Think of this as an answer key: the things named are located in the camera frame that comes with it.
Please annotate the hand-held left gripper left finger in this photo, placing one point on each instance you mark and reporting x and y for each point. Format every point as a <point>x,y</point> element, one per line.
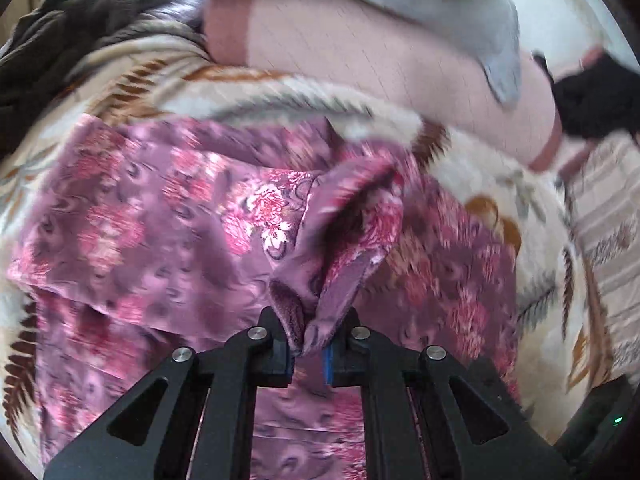
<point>286,361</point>

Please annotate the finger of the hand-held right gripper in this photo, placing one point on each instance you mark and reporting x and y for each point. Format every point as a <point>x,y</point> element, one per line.
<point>492,382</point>

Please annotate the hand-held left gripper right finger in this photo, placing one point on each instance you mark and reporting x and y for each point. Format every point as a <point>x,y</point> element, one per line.
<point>328,366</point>

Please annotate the purple floral garment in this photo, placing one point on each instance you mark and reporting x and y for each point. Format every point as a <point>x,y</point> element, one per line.
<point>175,240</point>

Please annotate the striped pink bed sheet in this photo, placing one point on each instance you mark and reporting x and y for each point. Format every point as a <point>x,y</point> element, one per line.
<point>605,220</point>

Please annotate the leaf print fleece blanket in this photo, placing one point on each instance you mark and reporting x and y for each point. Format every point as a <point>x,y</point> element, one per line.
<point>490,180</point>

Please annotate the black cloth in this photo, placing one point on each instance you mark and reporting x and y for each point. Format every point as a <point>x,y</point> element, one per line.
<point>590,100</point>

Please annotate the pink quilted pillow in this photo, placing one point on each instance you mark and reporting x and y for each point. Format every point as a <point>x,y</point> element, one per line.
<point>350,35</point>

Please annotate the grey quilted cover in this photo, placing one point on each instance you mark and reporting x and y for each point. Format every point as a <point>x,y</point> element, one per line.
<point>495,50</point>

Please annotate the dark brown cloth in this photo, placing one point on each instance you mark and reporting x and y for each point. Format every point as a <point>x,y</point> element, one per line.
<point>60,35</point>

